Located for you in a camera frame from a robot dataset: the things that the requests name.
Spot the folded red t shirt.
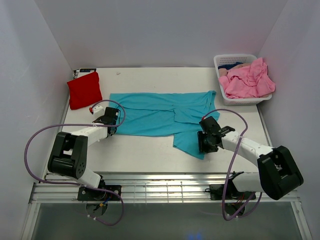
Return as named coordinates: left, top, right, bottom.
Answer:
left=67, top=71, right=103, bottom=110

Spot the blue label plate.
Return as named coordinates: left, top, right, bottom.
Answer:
left=79, top=68, right=97, bottom=73

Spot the beige garment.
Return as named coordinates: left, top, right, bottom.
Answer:
left=218, top=63, right=250, bottom=77

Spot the white plastic basket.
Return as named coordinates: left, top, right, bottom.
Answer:
left=213, top=54, right=273, bottom=106

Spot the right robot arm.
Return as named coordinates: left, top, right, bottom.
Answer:
left=197, top=116, right=304, bottom=200

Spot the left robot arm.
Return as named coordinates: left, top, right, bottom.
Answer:
left=47, top=105, right=120, bottom=200

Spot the teal t shirt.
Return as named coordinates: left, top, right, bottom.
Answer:
left=109, top=90, right=220, bottom=160

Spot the pink t shirt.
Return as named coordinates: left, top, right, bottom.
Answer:
left=218, top=57, right=276, bottom=99

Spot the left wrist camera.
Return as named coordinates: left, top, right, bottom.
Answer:
left=89, top=105, right=105, bottom=115

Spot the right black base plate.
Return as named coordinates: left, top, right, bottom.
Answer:
left=208, top=182, right=257, bottom=201

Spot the dark blue garment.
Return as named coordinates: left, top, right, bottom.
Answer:
left=218, top=63, right=239, bottom=70

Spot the aluminium rail frame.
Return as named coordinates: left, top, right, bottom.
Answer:
left=28, top=99, right=301, bottom=206

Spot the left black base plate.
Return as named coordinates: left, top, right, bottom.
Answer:
left=76, top=185, right=122, bottom=202

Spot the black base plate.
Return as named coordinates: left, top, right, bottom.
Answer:
left=76, top=185, right=122, bottom=202
left=208, top=182, right=257, bottom=201

